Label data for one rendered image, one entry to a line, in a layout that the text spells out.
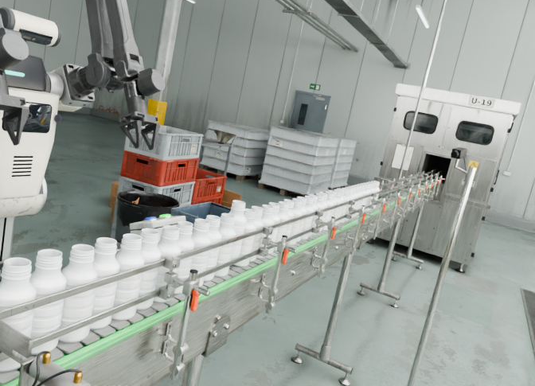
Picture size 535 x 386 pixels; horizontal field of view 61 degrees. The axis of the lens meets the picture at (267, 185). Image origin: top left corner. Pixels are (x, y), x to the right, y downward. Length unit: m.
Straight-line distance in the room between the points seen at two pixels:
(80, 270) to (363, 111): 11.19
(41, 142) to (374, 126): 10.63
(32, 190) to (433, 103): 5.09
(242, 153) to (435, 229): 4.11
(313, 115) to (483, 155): 6.97
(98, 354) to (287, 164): 7.36
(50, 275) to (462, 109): 5.47
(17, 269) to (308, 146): 7.37
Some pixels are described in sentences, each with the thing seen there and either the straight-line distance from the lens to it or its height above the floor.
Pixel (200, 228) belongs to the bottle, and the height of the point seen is 1.15.
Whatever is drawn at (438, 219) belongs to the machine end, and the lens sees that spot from 5.96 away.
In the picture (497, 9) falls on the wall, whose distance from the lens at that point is 11.84.
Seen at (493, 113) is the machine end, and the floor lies 1.93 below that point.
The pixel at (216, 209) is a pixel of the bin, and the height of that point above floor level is 0.92.
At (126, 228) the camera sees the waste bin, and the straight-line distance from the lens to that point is 3.34.
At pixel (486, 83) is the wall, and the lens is 11.51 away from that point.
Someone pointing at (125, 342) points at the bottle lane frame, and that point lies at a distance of 0.95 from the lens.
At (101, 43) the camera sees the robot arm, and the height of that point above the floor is 1.55.
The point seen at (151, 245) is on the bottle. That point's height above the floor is 1.14.
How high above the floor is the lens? 1.46
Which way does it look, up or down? 9 degrees down
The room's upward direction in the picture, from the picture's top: 12 degrees clockwise
